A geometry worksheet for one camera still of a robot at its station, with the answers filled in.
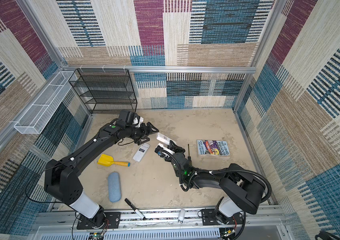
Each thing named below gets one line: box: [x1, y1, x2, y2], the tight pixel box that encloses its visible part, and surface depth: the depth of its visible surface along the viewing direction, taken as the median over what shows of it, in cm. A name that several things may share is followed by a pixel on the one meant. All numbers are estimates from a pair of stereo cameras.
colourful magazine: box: [197, 140, 231, 156], surface depth 98 cm
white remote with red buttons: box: [132, 143, 150, 163], surface depth 97 cm
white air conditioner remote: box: [156, 132, 175, 155], surface depth 82 cm
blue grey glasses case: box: [108, 171, 121, 203], surface depth 83 cm
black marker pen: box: [124, 198, 147, 221], surface depth 77 cm
